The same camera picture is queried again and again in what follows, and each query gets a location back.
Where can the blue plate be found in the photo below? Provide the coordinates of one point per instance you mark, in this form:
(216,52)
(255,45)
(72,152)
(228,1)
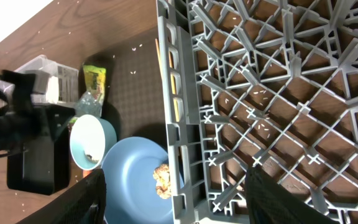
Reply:
(130,187)

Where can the clear plastic bin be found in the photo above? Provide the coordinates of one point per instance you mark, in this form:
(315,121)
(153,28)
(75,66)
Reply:
(55,83)

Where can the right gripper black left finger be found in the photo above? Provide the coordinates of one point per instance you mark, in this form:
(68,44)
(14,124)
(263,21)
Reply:
(85,202)

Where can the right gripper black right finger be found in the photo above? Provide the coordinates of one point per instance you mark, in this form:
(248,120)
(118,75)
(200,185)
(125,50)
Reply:
(269,202)

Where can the wooden chopstick left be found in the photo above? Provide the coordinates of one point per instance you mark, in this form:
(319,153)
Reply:
(158,56)

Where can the green snack wrapper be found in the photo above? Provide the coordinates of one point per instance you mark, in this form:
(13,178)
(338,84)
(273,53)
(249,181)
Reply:
(95,81)

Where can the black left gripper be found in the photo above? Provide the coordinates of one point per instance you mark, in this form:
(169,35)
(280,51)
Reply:
(20,120)

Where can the black square bin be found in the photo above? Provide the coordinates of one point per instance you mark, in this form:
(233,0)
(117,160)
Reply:
(44,165)

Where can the aluminium foil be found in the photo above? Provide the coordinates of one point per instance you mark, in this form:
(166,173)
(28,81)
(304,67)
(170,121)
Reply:
(88,104)

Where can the grey dishwasher rack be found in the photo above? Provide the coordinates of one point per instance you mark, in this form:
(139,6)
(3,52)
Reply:
(271,83)

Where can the light blue rice bowl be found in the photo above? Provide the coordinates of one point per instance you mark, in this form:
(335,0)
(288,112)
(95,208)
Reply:
(90,140)

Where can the orange carrot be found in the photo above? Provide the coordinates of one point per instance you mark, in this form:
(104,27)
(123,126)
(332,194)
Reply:
(86,173)

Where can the brown food scrap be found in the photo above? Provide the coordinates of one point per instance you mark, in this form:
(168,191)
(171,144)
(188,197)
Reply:
(163,186)

